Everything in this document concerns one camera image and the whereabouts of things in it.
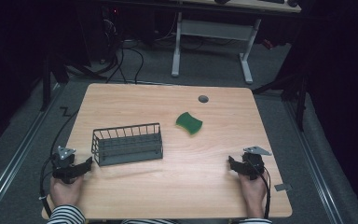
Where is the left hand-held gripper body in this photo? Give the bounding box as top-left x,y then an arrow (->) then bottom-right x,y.
50,146 -> 77,185

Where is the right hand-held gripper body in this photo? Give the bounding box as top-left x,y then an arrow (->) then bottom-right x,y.
241,146 -> 273,181

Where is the dark grey wire basket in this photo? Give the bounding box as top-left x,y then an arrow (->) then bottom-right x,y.
90,122 -> 164,167

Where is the green sponge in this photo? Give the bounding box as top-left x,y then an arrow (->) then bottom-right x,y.
175,111 -> 204,136

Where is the person's left hand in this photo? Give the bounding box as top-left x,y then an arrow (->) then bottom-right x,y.
49,175 -> 85,208

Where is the person's right hand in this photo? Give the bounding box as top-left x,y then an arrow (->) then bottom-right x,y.
237,172 -> 269,218

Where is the grey tape patch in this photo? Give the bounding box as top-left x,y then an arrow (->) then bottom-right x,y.
273,183 -> 294,192

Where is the black metal stand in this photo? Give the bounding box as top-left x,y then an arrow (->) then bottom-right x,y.
39,52 -> 71,112
252,69 -> 310,133

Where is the person's striped torso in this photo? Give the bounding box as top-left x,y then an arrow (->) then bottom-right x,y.
120,217 -> 182,224

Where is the white-legged wooden desk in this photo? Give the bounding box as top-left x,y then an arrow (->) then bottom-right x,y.
171,0 -> 303,86

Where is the dark computer tower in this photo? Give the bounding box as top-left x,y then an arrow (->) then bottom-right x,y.
99,4 -> 123,64

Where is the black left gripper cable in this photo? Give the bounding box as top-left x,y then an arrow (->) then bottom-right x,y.
38,109 -> 79,218

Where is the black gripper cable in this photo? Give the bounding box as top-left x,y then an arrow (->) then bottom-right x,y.
38,109 -> 79,218
250,158 -> 272,219

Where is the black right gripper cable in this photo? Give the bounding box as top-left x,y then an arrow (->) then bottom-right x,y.
250,158 -> 272,219

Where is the metal floor rail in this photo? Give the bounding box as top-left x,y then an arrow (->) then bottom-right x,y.
0,83 -> 63,222
283,101 -> 345,224

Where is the black floor cable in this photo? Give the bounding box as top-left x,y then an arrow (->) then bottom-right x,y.
105,38 -> 145,85

